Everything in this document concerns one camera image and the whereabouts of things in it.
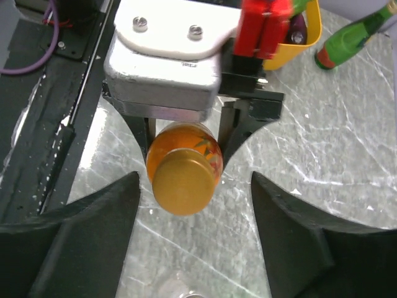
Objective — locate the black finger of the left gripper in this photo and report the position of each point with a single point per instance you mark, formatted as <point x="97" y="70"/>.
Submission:
<point x="143" y="129"/>

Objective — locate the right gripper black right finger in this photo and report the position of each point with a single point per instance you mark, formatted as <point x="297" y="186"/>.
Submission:
<point x="311" y="253"/>

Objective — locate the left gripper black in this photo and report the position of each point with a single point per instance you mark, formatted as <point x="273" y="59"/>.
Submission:
<point x="161" y="88"/>

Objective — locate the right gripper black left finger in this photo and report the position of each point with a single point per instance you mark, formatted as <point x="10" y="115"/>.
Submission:
<point x="75" y="251"/>

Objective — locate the orange juice bottle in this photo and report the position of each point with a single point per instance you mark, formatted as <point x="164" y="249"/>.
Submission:
<point x="177" y="135"/>

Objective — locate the orange bottle cap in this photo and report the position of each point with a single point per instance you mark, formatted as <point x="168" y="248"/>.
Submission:
<point x="184" y="182"/>

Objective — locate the dark green glass bottle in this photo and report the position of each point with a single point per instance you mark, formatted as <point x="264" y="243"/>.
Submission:
<point x="350" y="39"/>

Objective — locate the yellow plastic basket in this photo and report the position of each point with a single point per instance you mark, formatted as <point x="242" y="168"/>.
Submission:
<point x="287" y="52"/>

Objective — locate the purple eggplant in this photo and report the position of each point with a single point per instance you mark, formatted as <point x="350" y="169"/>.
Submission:
<point x="297" y="33"/>

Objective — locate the green lettuce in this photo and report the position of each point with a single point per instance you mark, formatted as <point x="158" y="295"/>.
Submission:
<point x="298" y="6"/>

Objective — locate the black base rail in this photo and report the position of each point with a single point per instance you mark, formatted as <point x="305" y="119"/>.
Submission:
<point x="44" y="161"/>

